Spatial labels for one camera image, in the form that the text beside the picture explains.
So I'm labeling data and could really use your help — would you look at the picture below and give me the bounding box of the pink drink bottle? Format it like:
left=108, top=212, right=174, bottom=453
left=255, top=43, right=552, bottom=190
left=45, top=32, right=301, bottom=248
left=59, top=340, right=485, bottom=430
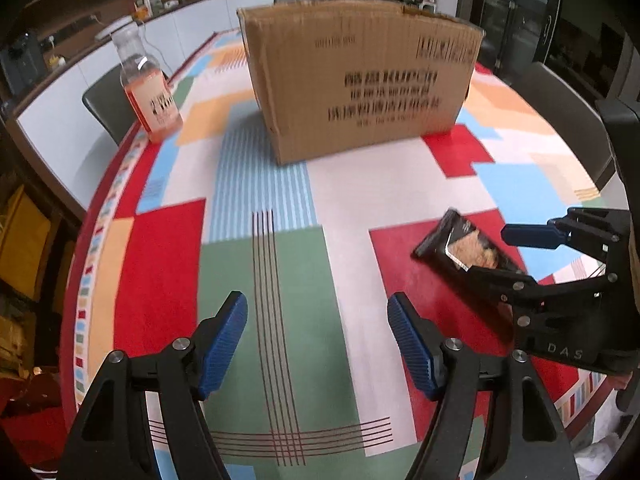
left=112, top=22, right=182, bottom=143

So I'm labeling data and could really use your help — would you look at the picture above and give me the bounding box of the grey chair right near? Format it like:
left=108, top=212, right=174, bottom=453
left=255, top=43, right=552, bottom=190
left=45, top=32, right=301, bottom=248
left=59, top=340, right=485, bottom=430
left=511, top=62, right=615, bottom=190

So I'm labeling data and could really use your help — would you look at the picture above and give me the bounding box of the black glass sliding door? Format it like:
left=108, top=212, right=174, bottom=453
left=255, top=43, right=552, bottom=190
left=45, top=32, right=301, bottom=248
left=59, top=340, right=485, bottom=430
left=471, top=0, right=561, bottom=84

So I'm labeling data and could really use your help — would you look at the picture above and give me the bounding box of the grey chair far left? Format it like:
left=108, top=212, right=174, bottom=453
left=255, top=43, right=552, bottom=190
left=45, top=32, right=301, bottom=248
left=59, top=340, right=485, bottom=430
left=81, top=65, right=138, bottom=145

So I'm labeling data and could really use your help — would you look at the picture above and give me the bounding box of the grey chair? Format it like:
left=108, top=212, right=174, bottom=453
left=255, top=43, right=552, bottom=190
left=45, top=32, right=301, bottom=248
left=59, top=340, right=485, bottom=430
left=81, top=65, right=138, bottom=145
left=511, top=62, right=615, bottom=190

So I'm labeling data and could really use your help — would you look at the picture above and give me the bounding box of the colourful patterned tablecloth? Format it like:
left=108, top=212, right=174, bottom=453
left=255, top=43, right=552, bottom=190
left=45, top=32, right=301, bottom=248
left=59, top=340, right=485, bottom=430
left=61, top=32, right=603, bottom=479

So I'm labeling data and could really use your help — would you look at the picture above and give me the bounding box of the black coffee machine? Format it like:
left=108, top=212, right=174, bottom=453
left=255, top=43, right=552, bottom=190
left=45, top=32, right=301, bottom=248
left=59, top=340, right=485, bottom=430
left=1, top=32, right=48, bottom=96

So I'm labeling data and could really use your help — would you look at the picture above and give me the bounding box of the dark brown cracker packet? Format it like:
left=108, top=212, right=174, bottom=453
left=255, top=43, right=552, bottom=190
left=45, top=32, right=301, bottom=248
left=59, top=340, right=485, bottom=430
left=411, top=208, right=535, bottom=292

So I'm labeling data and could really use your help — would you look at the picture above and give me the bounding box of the brown cardboard box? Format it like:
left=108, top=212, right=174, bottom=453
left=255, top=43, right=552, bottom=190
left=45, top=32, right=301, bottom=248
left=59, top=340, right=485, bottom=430
left=238, top=0, right=485, bottom=165

